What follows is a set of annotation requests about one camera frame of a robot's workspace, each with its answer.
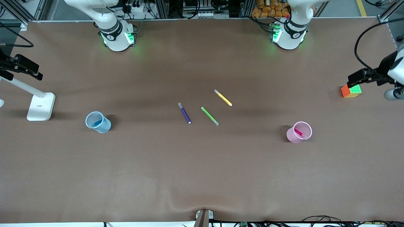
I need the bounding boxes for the green marker pen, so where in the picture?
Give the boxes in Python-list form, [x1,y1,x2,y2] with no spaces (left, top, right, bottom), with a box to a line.
[201,107,220,126]

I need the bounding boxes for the colourful puzzle cube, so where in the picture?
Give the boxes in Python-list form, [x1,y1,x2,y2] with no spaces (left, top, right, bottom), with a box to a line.
[341,83,362,98]

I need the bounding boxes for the orange snack bag pile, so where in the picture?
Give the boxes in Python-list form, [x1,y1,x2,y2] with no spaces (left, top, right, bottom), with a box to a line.
[252,0,291,18]

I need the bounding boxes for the purple marker pen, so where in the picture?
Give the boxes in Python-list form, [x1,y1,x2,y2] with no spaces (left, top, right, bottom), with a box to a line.
[178,102,192,124]

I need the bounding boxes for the wooden camera post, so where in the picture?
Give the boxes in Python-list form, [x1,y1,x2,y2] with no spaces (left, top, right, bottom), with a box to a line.
[193,209,214,227]

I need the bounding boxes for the pink plastic cup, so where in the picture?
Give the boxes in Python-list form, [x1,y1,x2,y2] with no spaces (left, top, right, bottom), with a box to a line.
[286,121,313,144]

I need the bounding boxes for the yellow marker pen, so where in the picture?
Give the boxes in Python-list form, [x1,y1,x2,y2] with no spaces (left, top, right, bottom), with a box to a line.
[214,89,233,107]

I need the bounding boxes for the aluminium frame rail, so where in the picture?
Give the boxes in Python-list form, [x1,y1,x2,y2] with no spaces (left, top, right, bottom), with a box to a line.
[377,0,404,24]
[0,0,32,31]

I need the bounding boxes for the light blue plastic cup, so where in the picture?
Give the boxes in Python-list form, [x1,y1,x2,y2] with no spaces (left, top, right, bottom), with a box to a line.
[85,111,112,134]

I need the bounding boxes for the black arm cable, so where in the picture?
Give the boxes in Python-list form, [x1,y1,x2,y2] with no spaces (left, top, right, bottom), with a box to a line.
[354,17,404,70]
[0,21,34,48]

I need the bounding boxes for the white power strip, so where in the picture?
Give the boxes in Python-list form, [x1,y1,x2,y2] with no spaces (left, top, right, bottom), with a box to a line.
[122,2,152,20]

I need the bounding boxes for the pink marker pen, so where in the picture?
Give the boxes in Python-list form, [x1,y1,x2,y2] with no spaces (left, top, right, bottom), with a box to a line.
[294,127,309,140]

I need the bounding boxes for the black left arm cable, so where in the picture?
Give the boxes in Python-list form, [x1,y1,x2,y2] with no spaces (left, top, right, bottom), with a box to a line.
[354,17,404,70]

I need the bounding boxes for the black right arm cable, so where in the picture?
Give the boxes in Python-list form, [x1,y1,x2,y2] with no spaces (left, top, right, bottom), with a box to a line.
[0,21,34,48]

